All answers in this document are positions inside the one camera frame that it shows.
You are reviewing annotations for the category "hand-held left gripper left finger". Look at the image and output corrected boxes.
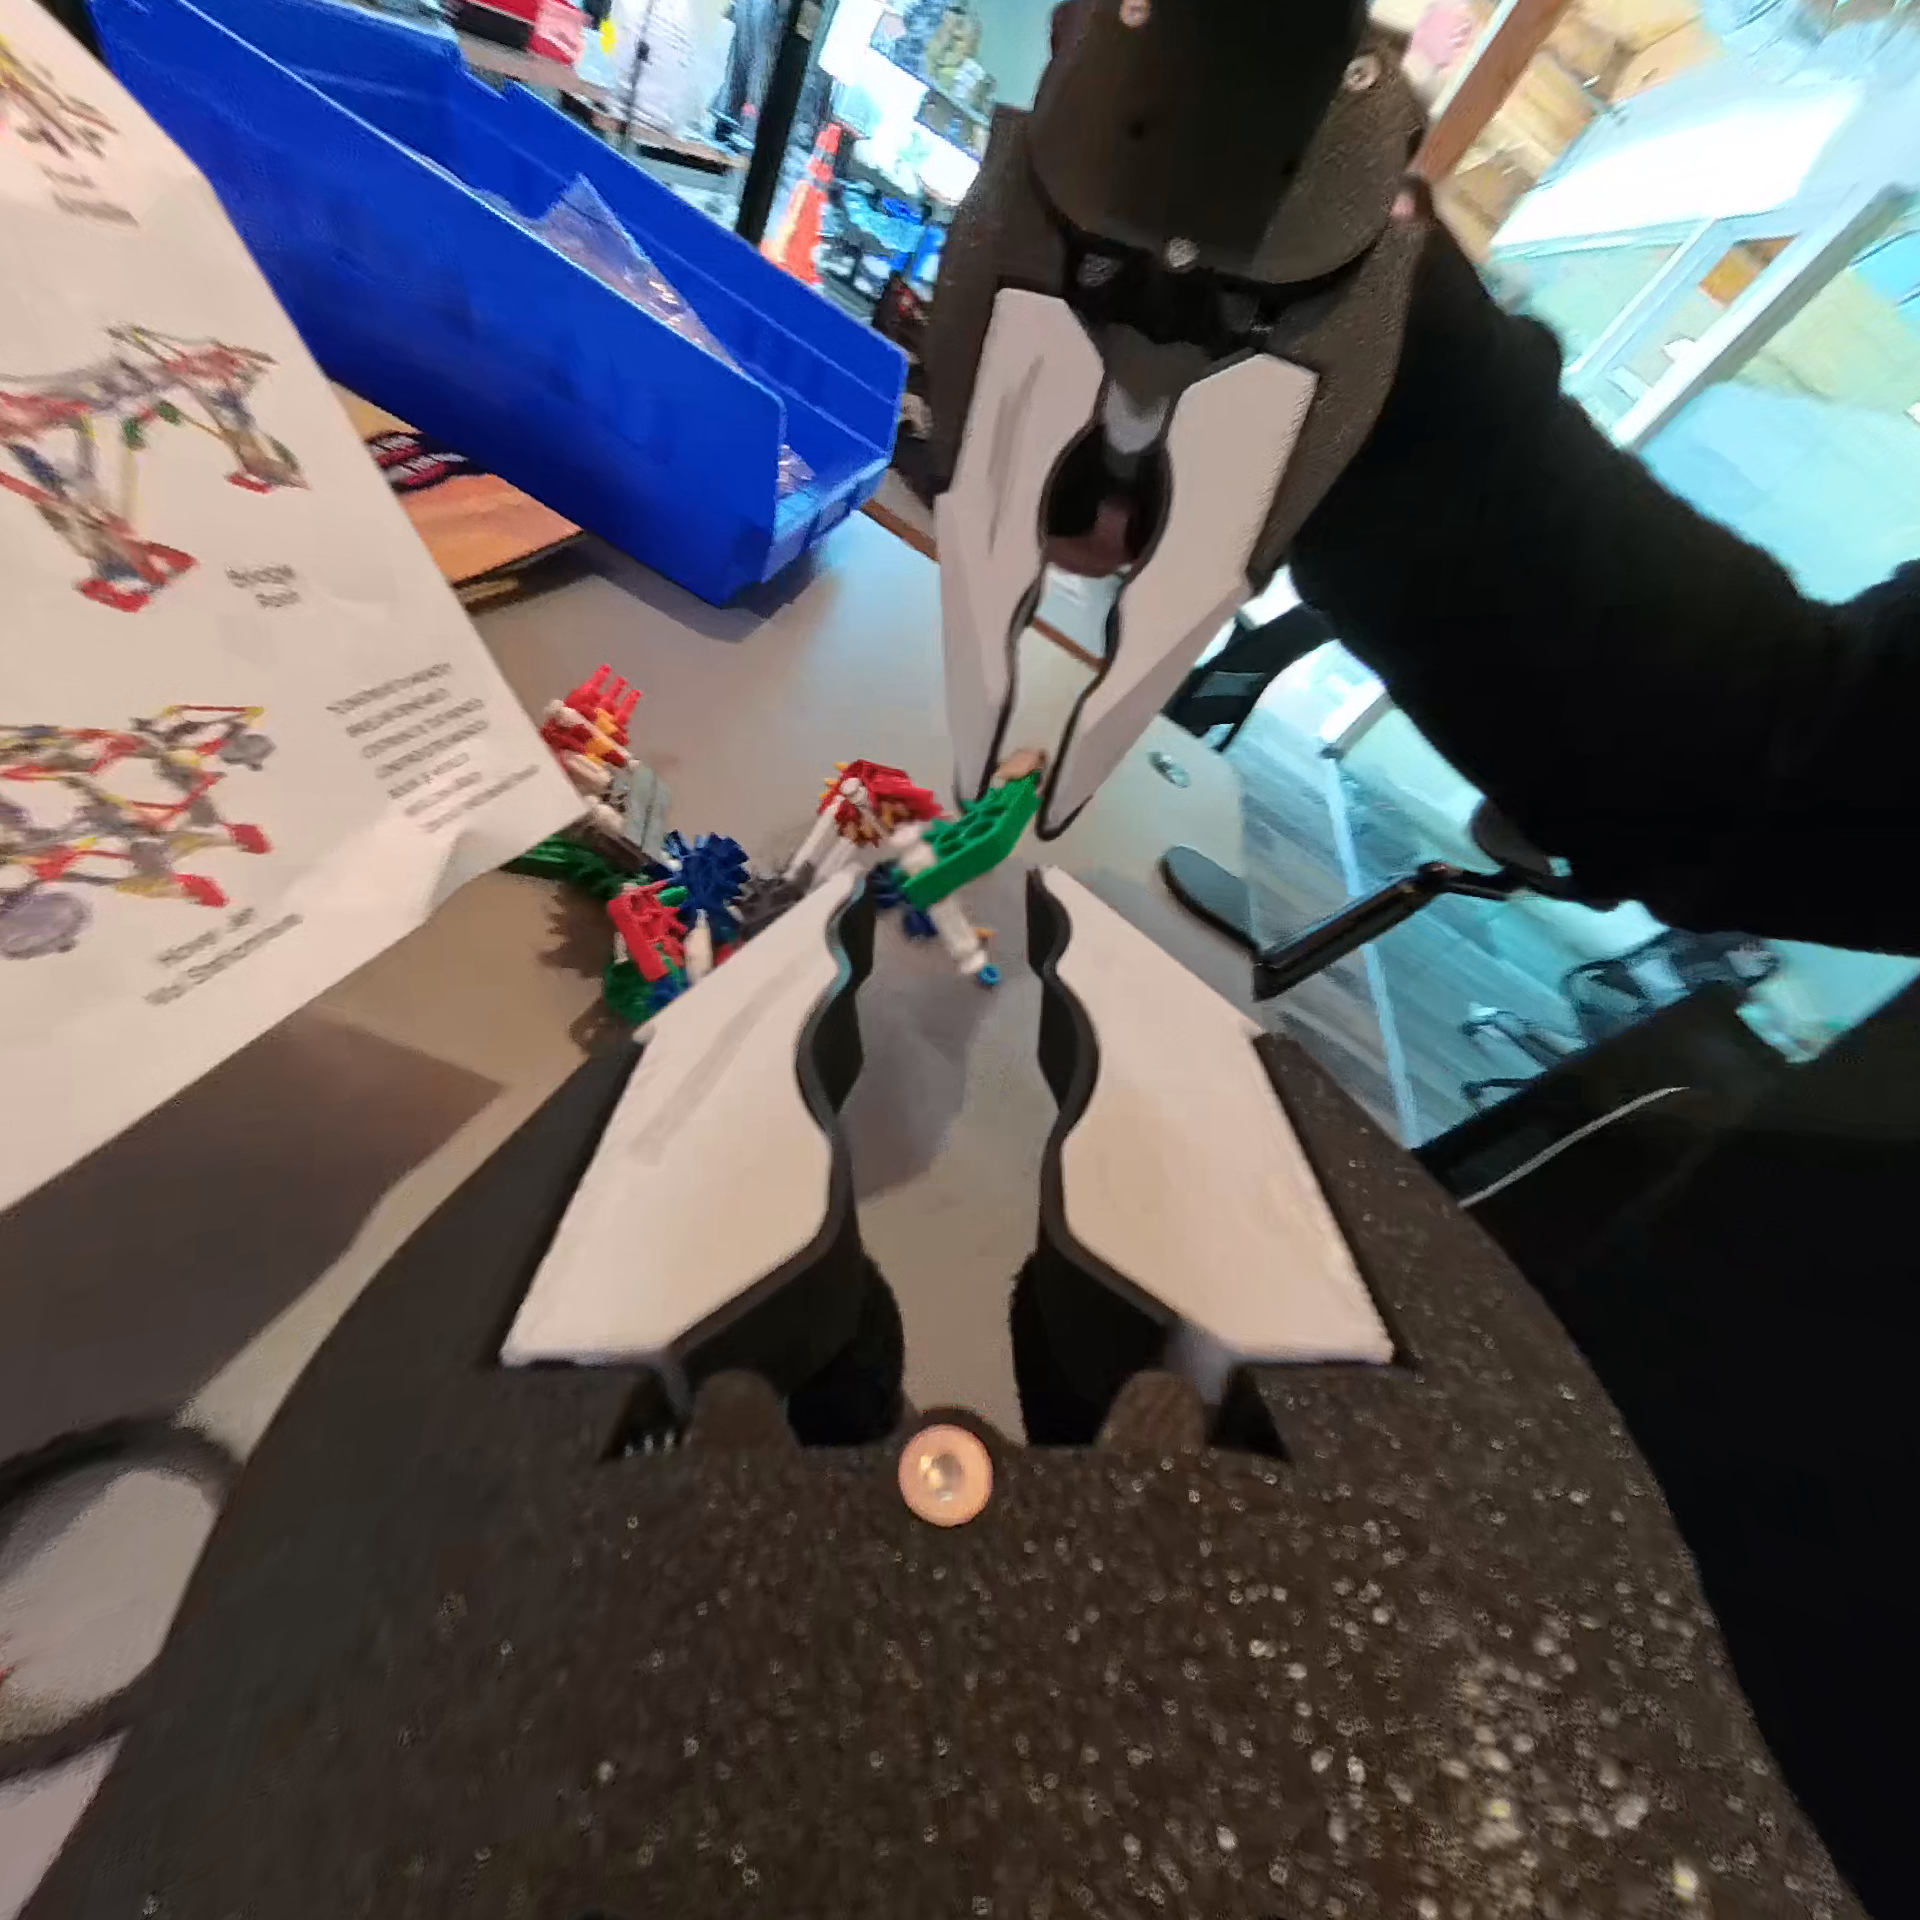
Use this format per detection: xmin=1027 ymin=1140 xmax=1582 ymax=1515
xmin=505 ymin=870 xmax=889 ymax=1413

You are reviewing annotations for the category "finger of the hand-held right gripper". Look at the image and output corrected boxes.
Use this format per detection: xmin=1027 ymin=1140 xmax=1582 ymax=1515
xmin=930 ymin=287 xmax=1113 ymax=799
xmin=1039 ymin=354 xmax=1329 ymax=843

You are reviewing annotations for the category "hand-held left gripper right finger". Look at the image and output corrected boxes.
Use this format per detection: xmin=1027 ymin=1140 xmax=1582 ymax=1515
xmin=1020 ymin=865 xmax=1400 ymax=1413

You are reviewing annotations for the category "colourful toy construction model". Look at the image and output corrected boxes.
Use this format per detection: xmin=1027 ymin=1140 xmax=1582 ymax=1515
xmin=505 ymin=667 xmax=1052 ymax=1038

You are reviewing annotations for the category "short white rod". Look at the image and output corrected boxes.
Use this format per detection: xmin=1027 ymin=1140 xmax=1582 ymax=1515
xmin=916 ymin=900 xmax=1009 ymax=993

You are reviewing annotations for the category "green fan-shaped connector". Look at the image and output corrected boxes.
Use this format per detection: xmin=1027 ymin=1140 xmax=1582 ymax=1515
xmin=887 ymin=767 xmax=1052 ymax=918

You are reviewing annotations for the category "orange traffic cone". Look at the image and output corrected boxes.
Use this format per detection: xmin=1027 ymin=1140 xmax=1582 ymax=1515
xmin=766 ymin=121 xmax=848 ymax=279

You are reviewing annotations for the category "blue plastic bin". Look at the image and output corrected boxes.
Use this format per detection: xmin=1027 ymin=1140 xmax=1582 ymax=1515
xmin=91 ymin=0 xmax=913 ymax=609

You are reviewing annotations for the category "clear plastic parts bag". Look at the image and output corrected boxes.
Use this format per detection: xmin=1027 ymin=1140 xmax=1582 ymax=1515
xmin=527 ymin=187 xmax=739 ymax=333

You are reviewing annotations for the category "large model picture poster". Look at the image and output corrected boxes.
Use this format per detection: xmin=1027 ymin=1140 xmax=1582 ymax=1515
xmin=0 ymin=0 xmax=594 ymax=1209

